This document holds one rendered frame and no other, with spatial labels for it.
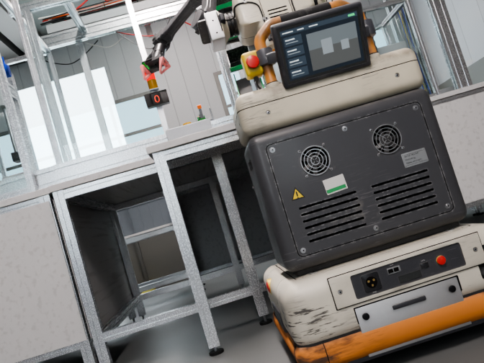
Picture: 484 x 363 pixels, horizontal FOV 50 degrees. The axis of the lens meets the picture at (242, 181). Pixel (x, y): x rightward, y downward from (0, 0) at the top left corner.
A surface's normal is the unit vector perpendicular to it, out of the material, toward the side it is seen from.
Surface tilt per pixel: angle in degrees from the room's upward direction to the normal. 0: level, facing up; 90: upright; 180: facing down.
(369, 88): 90
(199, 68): 90
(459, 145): 90
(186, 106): 90
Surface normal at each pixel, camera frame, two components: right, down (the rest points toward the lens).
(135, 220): 0.07, -0.09
